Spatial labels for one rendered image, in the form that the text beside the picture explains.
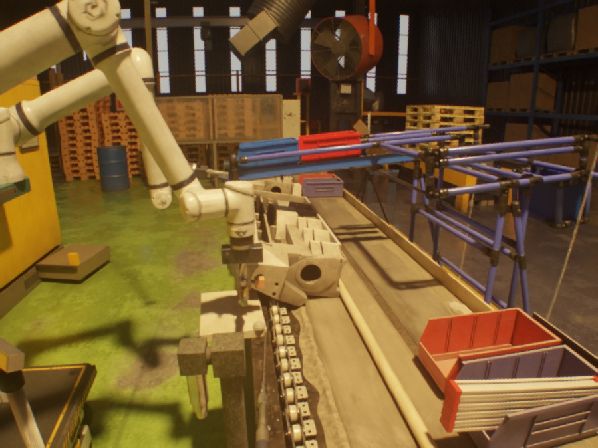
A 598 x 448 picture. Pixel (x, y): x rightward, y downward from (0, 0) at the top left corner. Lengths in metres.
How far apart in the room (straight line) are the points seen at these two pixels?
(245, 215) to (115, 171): 7.03
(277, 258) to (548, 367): 0.91
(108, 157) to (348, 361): 7.28
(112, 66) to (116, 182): 6.99
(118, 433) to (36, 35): 1.76
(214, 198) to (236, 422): 0.74
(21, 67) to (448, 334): 1.31
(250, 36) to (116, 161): 3.62
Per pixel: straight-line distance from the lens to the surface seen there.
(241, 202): 1.13
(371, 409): 1.05
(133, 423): 2.19
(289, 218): 1.89
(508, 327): 1.34
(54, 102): 1.81
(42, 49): 1.04
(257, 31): 8.23
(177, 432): 2.09
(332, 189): 3.22
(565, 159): 12.54
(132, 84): 1.18
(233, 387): 0.46
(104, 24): 1.03
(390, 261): 1.94
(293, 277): 1.47
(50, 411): 1.91
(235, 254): 1.20
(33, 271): 4.00
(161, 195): 1.64
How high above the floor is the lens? 1.47
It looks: 17 degrees down
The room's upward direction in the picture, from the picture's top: straight up
